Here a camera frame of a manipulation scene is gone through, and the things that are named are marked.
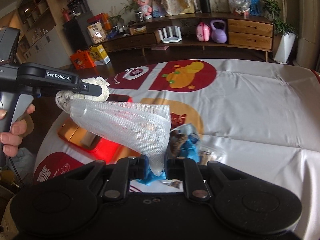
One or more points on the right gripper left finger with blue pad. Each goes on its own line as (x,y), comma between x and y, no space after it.
(122,173)

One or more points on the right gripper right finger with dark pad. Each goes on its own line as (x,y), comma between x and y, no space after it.
(187,171)

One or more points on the blue rubber glove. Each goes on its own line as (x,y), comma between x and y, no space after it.
(151,178)

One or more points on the cotton swab plastic bag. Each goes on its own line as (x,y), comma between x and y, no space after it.
(209,153)

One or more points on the blue printed face mask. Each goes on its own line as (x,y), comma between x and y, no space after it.
(184,142)

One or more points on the white mesh cloth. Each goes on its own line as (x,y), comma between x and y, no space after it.
(141,127)

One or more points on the white cotton glove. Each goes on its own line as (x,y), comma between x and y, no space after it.
(63,98)

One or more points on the red metal tin box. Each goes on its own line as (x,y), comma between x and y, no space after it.
(92,145)

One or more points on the person left hand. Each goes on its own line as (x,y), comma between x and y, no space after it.
(20,129)

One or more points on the orange gift box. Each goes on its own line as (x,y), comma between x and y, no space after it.
(82,60)

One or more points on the black mini fridge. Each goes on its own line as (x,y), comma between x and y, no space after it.
(77,33)

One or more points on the red thermos bottle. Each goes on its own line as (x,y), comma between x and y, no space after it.
(66,15)

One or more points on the yellow carton box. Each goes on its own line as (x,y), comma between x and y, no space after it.
(99,55)

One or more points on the white red printed tablecloth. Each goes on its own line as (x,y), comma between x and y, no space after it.
(264,116)

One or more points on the snack box on cabinet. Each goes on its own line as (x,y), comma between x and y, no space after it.
(96,32)

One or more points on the white router with antennas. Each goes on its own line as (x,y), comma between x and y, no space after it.
(170,34)

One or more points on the purple kettlebell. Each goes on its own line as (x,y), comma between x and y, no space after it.
(218,35)

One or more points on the pink plush doll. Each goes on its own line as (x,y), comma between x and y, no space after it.
(145,8)

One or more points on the wooden tv cabinet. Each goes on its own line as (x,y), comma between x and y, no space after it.
(252,32)

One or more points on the black cylinder speaker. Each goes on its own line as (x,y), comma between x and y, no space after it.
(205,6)

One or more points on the potted green tree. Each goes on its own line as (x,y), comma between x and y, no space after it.
(285,33)

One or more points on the clear plastic bag of items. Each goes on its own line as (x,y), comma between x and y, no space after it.
(240,7)

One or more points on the white standing air conditioner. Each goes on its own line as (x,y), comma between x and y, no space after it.
(308,37)

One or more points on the wooden wall shelf cabinet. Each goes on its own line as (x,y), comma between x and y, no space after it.
(42,38)

